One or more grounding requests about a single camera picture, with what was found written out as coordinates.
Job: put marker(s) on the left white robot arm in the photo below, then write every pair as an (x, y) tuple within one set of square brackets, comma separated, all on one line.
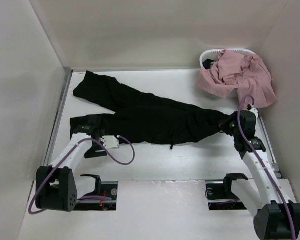
[(57, 188)]

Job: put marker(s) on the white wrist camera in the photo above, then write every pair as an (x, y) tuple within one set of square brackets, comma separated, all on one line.
[(252, 108), (110, 142)]

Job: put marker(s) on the white laundry basket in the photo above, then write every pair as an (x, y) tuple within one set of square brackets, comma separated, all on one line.
[(213, 55)]

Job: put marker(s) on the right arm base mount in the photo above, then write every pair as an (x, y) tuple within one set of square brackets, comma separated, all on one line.
[(221, 200)]

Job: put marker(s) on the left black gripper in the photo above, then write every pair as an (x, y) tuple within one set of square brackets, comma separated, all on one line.
[(93, 152)]

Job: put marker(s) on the pink trousers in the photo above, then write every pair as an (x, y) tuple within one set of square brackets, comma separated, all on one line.
[(243, 74)]

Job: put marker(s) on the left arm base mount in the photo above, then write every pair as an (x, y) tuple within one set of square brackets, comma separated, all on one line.
[(105, 199)]

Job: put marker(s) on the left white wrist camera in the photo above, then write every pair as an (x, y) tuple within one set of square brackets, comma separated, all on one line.
[(110, 142)]

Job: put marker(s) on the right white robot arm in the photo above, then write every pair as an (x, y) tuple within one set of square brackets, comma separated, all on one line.
[(275, 215)]

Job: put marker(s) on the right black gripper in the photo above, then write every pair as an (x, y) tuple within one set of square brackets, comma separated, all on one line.
[(233, 116)]

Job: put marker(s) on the black trousers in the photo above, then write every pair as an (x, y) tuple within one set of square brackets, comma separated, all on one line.
[(143, 117)]

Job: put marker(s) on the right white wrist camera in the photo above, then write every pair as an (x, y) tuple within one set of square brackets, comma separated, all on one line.
[(252, 108)]

